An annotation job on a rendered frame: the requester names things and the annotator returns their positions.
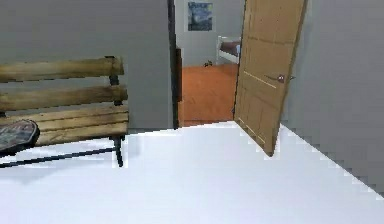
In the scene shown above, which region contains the white framed bed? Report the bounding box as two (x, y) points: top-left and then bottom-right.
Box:
(216, 35), (242, 65)

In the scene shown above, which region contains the light wooden room door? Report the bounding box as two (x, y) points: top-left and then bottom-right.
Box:
(232, 0), (309, 158)

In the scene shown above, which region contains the wooden slatted bench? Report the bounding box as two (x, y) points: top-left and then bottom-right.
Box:
(0, 55), (130, 169)

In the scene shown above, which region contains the dark patterned cushion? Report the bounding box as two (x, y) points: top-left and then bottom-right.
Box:
(0, 119), (41, 155)

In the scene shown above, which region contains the dark door handle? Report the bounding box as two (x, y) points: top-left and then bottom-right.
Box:
(265, 74), (297, 84)

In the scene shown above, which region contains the blue framed wall picture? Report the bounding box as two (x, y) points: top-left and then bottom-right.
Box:
(187, 1), (214, 32)

